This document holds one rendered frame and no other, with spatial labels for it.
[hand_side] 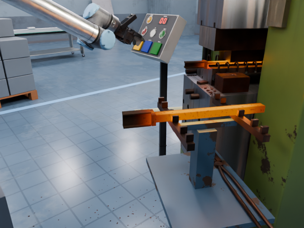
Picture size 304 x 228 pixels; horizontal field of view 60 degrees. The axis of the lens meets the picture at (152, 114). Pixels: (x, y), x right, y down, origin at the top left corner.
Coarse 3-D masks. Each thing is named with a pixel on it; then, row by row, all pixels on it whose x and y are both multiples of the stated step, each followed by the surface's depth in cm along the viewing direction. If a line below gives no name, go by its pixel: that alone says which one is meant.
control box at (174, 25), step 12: (144, 24) 178; (156, 24) 168; (168, 24) 159; (180, 24) 158; (144, 36) 174; (156, 36) 165; (168, 36) 156; (132, 48) 181; (168, 48) 158; (156, 60) 169; (168, 60) 161
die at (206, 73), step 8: (208, 64) 122; (224, 64) 123; (232, 64) 124; (240, 64) 124; (248, 64) 125; (200, 72) 133; (208, 72) 123; (216, 72) 119; (224, 72) 119; (232, 72) 120; (248, 72) 121; (208, 80) 123; (256, 80) 124
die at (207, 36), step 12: (204, 36) 124; (216, 36) 112; (228, 36) 113; (240, 36) 114; (252, 36) 115; (264, 36) 116; (216, 48) 114; (228, 48) 115; (240, 48) 116; (252, 48) 117; (264, 48) 118
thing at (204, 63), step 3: (204, 60) 124; (186, 63) 121; (189, 63) 121; (192, 63) 122; (195, 63) 123; (198, 63) 123; (201, 63) 123; (204, 63) 122; (207, 63) 122; (210, 63) 123; (213, 63) 123; (219, 63) 124; (222, 63) 124; (186, 66) 123; (189, 66) 123; (192, 66) 123; (195, 66) 123; (198, 66) 123; (201, 66) 123; (204, 66) 122; (207, 66) 122
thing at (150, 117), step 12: (204, 108) 81; (216, 108) 81; (228, 108) 81; (240, 108) 81; (252, 108) 82; (264, 108) 83; (132, 120) 76; (144, 120) 76; (156, 120) 76; (168, 120) 77
